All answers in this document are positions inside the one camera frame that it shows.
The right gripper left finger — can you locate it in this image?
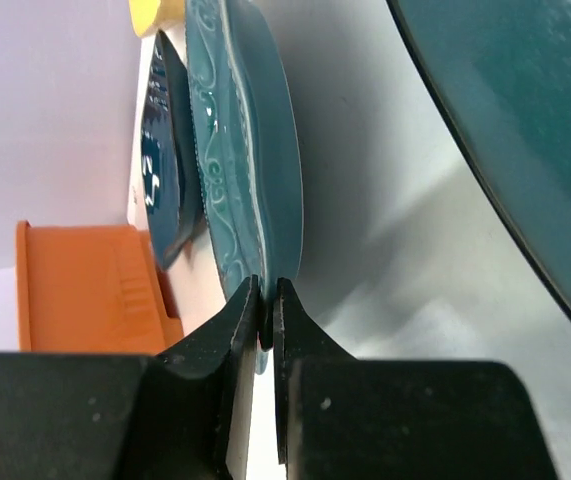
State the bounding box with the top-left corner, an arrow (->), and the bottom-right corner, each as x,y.
0,277 -> 260,479

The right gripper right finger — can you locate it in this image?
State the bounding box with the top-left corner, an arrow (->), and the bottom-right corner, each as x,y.
273,279 -> 557,479

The dark blue leaf plate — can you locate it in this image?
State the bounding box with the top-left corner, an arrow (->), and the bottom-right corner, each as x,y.
140,30 -> 203,270

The teal scalloped round plate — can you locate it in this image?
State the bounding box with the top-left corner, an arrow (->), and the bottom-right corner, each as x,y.
185,1 -> 304,372

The teal square plate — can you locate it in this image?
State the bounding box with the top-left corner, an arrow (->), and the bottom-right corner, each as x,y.
388,1 -> 571,320

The orange plastic bin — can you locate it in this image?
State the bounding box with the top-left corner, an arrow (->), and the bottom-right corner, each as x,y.
15,221 -> 184,355

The yellow square bowl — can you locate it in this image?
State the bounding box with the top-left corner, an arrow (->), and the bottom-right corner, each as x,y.
128,0 -> 186,38

